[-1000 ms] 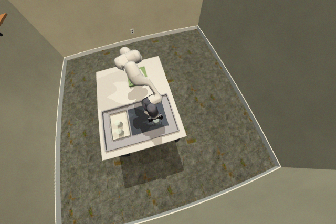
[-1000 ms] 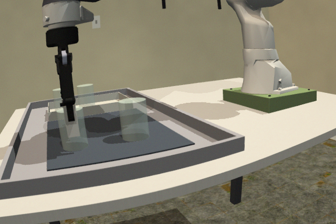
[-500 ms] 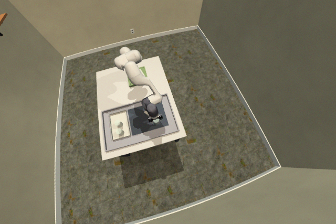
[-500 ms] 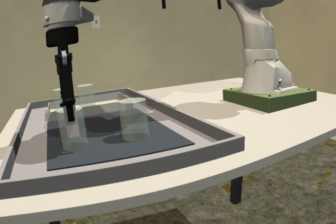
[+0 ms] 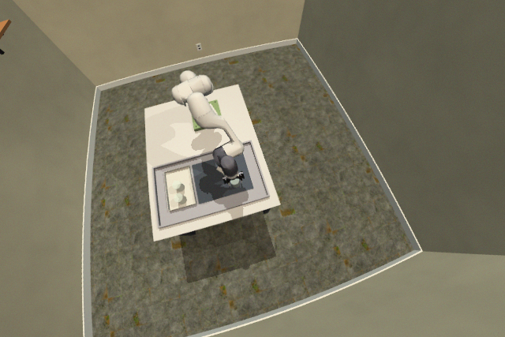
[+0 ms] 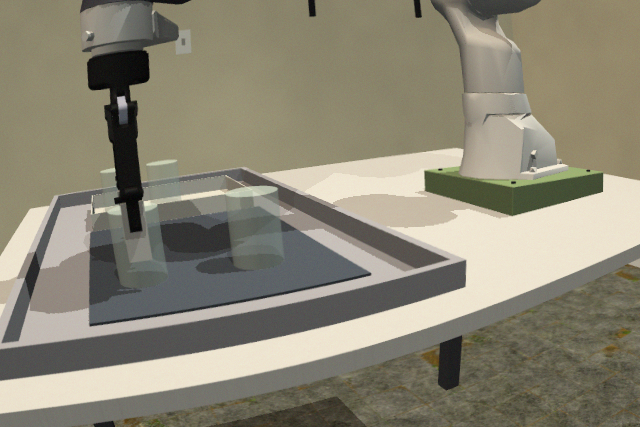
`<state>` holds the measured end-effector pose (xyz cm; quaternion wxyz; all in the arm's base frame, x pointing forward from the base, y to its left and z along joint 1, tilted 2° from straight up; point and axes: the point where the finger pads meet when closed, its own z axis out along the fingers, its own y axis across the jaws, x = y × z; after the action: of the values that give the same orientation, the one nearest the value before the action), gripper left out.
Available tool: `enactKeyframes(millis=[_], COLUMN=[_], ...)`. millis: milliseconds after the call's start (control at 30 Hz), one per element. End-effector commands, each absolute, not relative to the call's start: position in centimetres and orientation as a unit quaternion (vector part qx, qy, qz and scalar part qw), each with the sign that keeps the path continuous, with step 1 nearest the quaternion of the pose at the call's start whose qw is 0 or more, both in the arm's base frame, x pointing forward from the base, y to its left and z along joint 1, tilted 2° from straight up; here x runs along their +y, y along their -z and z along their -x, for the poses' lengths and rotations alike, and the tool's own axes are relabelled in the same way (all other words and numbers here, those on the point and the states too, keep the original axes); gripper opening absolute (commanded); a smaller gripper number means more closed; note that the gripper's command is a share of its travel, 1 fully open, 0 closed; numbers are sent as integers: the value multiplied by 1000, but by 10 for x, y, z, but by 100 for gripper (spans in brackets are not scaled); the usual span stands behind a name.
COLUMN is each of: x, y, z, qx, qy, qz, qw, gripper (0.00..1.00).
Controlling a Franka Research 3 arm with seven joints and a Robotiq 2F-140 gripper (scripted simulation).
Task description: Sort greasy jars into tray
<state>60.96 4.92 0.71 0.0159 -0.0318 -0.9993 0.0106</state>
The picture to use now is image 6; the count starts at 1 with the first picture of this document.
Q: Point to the clear glass cylinder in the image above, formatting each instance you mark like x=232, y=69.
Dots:
x=109, y=189
x=163, y=181
x=255, y=227
x=139, y=274

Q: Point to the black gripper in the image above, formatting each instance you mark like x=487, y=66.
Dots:
x=116, y=71

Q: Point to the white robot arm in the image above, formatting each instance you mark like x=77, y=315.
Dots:
x=501, y=137

